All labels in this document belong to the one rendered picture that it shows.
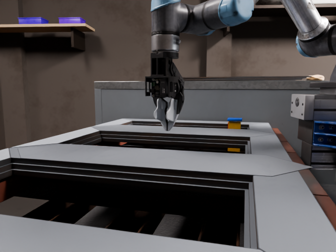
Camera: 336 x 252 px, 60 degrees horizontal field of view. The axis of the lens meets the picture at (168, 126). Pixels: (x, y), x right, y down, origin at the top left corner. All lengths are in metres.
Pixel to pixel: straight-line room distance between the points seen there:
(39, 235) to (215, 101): 1.21
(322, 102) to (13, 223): 1.01
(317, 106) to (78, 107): 3.34
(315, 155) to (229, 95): 0.51
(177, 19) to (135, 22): 3.15
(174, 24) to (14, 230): 0.59
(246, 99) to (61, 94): 3.07
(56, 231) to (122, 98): 1.27
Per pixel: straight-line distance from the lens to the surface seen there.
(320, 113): 1.17
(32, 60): 4.32
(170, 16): 0.79
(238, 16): 0.73
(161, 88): 0.75
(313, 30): 1.27
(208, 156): 0.72
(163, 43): 0.77
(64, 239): 0.37
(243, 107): 1.47
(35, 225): 0.41
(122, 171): 0.64
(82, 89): 4.04
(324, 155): 1.20
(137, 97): 1.57
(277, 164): 0.68
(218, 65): 3.72
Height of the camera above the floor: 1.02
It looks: 8 degrees down
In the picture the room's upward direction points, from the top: straight up
